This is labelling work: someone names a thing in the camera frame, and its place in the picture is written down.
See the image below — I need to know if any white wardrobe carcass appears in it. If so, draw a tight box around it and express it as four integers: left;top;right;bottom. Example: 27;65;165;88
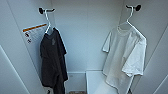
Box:
0;0;168;94

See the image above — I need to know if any black t-shirt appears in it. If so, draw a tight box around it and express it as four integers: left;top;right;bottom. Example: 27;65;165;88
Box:
39;27;69;94

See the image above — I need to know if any white inner shelf unit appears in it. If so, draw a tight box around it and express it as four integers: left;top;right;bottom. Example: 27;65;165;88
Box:
85;69;116;94

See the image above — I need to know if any white t-shirt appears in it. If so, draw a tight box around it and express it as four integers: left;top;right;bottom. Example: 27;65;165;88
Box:
101;24;148;94

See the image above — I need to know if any white clothes hanger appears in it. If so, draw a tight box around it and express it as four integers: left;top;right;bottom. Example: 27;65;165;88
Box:
116;5;146;38
42;8;58;36

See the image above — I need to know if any orange warning sticker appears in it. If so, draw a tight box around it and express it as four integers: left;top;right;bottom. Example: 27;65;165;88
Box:
22;23;48;44

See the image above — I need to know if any black wardrobe hook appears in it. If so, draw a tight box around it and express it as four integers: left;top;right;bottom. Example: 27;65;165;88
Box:
125;4;142;13
38;7;56;15

